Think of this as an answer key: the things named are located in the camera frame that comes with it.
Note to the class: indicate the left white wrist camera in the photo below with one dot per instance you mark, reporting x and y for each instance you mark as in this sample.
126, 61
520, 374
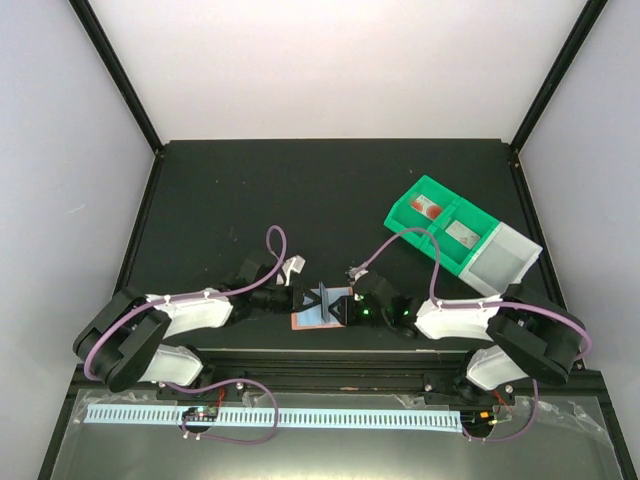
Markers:
291, 267

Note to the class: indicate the black frame post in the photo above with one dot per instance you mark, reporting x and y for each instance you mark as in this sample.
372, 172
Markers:
572, 45
100, 41

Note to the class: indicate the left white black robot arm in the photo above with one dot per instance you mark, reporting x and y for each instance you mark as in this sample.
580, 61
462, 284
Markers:
124, 344

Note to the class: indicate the right black frame post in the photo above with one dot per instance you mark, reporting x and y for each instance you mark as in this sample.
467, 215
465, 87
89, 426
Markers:
572, 45

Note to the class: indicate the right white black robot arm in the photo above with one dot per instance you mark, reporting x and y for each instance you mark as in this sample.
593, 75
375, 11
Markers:
523, 335

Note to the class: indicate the small circuit board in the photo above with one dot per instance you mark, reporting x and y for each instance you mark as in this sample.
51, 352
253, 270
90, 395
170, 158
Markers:
478, 417
200, 413

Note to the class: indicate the green plastic bin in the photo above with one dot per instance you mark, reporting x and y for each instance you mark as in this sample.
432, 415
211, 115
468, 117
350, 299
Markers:
401, 216
454, 257

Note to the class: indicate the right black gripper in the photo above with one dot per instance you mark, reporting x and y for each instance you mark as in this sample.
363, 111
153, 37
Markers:
344, 304

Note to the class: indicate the light blue slotted cable duct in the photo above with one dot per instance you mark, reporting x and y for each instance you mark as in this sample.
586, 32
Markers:
309, 418

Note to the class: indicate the brown leather card holder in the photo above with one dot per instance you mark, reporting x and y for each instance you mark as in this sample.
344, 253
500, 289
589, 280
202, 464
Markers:
318, 317

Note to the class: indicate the left small circuit board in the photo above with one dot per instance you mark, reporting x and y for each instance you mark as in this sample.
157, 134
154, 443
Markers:
200, 413

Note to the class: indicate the right small circuit board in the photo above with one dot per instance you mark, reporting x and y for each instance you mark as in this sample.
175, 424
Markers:
478, 417

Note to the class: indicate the clear plastic bin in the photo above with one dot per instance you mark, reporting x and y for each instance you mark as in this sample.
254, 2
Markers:
501, 260

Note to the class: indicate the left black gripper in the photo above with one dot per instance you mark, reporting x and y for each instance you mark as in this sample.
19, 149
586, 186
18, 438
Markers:
308, 293

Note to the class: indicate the white floral credit card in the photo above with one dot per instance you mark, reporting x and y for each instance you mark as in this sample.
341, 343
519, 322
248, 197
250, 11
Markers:
462, 234

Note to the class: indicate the red circle card in bin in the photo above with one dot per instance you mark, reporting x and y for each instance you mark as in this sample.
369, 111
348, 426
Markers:
426, 207

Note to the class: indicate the left black frame post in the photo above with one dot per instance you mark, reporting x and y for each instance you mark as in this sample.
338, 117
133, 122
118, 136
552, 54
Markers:
100, 41

